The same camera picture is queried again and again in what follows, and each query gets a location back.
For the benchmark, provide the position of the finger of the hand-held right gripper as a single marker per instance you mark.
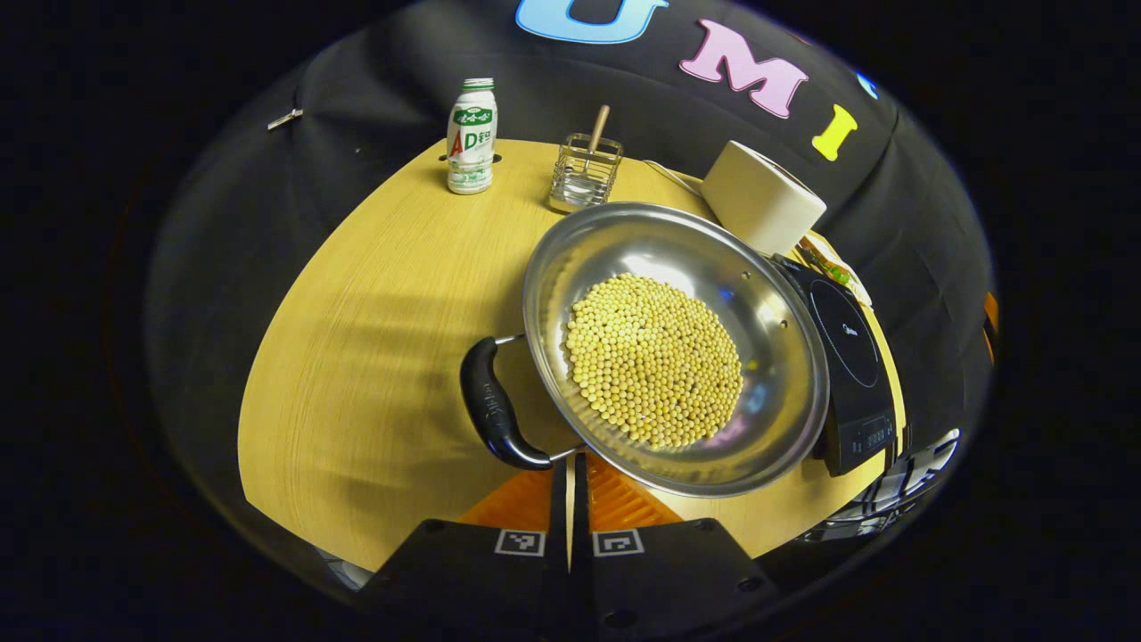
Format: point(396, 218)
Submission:
point(991, 325)

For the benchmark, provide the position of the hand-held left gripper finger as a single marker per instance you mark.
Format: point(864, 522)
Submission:
point(560, 508)
point(580, 553)

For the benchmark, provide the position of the black induction cooktop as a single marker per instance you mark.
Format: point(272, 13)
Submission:
point(847, 357)

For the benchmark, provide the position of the pile of soybeans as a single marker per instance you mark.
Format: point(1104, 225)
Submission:
point(655, 361)

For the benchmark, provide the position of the sandwich with lettuce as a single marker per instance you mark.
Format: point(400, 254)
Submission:
point(824, 266)

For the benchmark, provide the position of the white toaster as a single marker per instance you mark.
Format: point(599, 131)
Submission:
point(758, 196)

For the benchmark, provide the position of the white drink bottle green label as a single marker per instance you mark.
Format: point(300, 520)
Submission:
point(471, 143)

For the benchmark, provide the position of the wooden stick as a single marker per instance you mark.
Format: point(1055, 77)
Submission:
point(599, 125)

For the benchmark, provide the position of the black backdrop cloth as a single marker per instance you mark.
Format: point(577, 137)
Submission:
point(357, 89)

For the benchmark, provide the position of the silver metal clip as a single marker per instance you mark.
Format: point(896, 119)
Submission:
point(283, 119)

